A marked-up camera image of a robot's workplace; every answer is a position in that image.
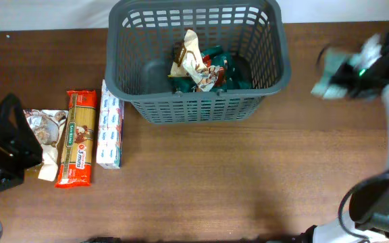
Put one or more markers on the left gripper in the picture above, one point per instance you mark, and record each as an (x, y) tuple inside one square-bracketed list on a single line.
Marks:
[(22, 142)]

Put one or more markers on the beige brown snack bag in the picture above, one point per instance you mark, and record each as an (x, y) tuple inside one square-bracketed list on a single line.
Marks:
[(191, 71)]

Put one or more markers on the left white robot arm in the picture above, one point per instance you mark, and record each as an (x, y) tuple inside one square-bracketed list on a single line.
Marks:
[(19, 148)]

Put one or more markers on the grey plastic shopping basket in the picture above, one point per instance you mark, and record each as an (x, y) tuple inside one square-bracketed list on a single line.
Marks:
[(142, 38)]

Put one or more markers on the brown white cookie bag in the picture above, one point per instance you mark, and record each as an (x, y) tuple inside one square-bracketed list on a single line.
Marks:
[(48, 126)]

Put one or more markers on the white Kleenex tissue multipack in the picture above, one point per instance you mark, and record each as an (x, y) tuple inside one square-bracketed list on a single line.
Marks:
[(110, 130)]

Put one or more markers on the San Remo spaghetti packet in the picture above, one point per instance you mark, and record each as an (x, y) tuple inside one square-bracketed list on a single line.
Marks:
[(77, 155)]

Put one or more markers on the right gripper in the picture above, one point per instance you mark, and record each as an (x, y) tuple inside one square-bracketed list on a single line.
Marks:
[(342, 77)]

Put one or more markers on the light blue snack packet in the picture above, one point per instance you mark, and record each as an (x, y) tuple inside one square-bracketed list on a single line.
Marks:
[(329, 61)]

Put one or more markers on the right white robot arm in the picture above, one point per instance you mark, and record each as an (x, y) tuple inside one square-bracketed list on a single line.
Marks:
[(363, 212)]

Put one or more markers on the green Nescafe coffee bag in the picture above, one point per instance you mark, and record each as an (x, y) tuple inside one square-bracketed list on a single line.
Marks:
[(231, 72)]

